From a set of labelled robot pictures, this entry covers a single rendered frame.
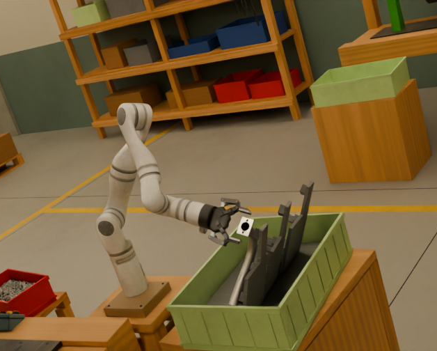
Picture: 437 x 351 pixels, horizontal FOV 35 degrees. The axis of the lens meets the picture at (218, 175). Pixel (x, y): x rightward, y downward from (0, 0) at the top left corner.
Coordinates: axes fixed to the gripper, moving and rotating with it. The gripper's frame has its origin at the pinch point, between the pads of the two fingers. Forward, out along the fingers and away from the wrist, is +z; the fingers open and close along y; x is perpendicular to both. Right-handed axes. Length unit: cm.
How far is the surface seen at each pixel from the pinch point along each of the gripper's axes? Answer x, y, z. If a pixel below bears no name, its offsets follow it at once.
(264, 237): 4.6, -0.9, 5.6
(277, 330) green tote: 8.5, -26.1, 17.6
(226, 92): 458, 220, -230
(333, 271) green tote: 40.0, 0.5, 22.1
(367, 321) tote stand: 58, -11, 35
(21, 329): 27, -54, -78
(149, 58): 451, 240, -332
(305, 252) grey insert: 50, 6, 8
